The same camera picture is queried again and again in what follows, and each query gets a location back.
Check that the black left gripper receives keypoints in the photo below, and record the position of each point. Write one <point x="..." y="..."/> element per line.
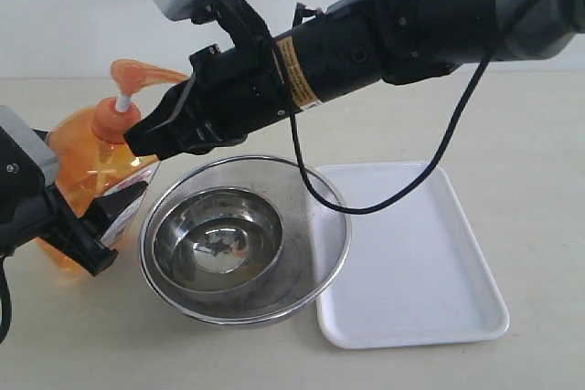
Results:
<point x="47" y="215"/>

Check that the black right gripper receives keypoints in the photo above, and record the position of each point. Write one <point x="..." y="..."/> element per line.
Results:
<point x="222" y="102"/>

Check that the orange pump soap bottle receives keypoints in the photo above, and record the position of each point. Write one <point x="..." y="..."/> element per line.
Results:
<point x="94" y="158"/>

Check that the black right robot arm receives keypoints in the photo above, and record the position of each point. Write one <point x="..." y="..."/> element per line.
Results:
<point x="328" y="53"/>

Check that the small stainless steel bowl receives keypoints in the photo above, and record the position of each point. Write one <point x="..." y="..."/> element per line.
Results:
<point x="222" y="240"/>

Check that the steel mesh colander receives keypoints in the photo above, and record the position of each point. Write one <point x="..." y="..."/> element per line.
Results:
<point x="316" y="241"/>

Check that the white plastic tray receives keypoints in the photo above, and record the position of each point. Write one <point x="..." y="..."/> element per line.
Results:
<point x="414" y="275"/>

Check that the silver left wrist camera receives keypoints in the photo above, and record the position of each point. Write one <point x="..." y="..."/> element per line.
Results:
<point x="28" y="142"/>

